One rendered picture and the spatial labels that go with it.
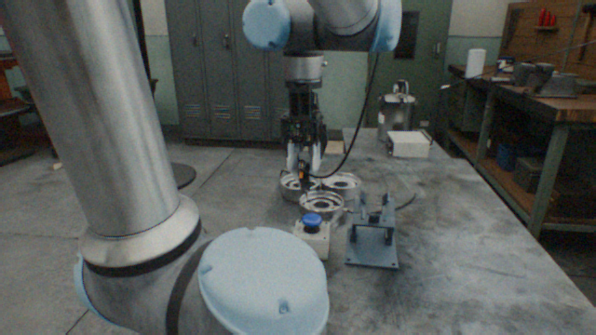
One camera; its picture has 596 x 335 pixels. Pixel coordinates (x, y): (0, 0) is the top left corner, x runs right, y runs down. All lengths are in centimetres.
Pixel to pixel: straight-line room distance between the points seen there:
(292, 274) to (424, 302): 37
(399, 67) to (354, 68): 55
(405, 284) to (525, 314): 19
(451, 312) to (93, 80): 58
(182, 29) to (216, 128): 100
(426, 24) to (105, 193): 354
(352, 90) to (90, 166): 382
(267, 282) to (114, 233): 14
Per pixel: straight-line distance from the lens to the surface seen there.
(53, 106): 32
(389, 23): 51
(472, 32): 421
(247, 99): 371
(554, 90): 241
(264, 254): 35
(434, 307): 67
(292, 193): 92
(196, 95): 388
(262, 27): 55
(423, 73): 377
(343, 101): 409
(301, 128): 68
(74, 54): 30
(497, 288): 75
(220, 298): 32
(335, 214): 83
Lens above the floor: 123
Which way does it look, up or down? 22 degrees down
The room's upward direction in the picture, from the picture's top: straight up
